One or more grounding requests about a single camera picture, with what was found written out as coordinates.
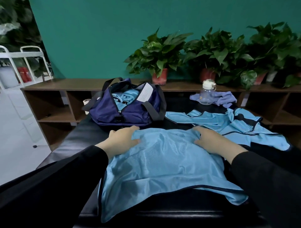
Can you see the person's right hand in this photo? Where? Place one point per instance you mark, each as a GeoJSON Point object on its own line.
{"type": "Point", "coordinates": [216, 141]}

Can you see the person's left hand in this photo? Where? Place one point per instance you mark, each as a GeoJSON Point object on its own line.
{"type": "Point", "coordinates": [120, 141]}

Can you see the navy blue bag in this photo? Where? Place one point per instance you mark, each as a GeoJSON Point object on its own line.
{"type": "Point", "coordinates": [103, 112]}

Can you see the purple cloth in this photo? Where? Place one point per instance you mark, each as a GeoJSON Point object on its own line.
{"type": "Point", "coordinates": [223, 98]}

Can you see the clear bottle silver cap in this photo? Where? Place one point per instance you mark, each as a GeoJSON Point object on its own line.
{"type": "Point", "coordinates": [207, 91]}

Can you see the person's right forearm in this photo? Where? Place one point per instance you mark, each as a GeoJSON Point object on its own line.
{"type": "Point", "coordinates": [273, 183]}

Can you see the person's left forearm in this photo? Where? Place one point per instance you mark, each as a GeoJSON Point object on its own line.
{"type": "Point", "coordinates": [47, 183]}

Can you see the black leather bench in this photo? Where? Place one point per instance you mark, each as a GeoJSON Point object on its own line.
{"type": "Point", "coordinates": [66, 145]}

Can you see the wooden shelf cabinet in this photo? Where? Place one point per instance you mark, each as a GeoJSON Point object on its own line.
{"type": "Point", "coordinates": [47, 101]}

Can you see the green plant in red pot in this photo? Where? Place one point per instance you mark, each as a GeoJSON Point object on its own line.
{"type": "Point", "coordinates": [214, 49]}
{"type": "Point", "coordinates": [294, 77]}
{"type": "Point", "coordinates": [157, 51]}

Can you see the green plant in white pot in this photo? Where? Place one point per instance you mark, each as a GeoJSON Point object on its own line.
{"type": "Point", "coordinates": [268, 44]}

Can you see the small plant in white pot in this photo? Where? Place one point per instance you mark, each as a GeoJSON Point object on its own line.
{"type": "Point", "coordinates": [7, 76]}

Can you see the white wheeled cart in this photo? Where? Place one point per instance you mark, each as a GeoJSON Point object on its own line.
{"type": "Point", "coordinates": [21, 54]}

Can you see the white metal rack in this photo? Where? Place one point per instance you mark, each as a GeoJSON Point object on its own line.
{"type": "Point", "coordinates": [19, 19]}

